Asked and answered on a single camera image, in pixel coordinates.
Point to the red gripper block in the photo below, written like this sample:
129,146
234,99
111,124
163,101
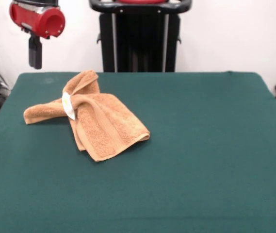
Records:
31,18

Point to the tan terry towel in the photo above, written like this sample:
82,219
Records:
99,121

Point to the dark green table cloth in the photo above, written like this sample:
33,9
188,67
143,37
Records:
200,170

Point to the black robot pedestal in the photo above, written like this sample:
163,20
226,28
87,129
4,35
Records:
137,36

